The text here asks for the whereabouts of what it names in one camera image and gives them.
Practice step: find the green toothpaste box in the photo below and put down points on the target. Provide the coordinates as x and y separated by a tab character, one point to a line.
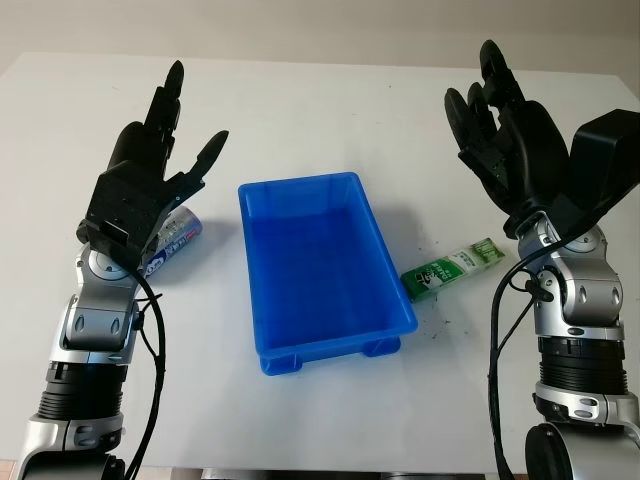
440	272

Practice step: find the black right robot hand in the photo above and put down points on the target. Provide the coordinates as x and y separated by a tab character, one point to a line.
530	150

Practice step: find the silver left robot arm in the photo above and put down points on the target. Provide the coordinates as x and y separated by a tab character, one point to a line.
90	320

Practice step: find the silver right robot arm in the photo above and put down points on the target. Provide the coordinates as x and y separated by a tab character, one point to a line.
580	310

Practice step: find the blue plastic tray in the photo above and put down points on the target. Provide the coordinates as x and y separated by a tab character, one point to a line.
320	270

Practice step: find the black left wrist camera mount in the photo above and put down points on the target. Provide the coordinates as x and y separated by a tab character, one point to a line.
125	210

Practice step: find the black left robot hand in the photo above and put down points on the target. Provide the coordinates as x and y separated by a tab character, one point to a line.
140	145

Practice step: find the blue silver toothpaste box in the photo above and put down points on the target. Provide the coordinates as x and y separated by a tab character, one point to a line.
172	240

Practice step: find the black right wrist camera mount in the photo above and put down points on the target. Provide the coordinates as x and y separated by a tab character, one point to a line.
600	155

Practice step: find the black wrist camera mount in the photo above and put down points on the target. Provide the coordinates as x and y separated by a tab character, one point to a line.
600	155
125	210

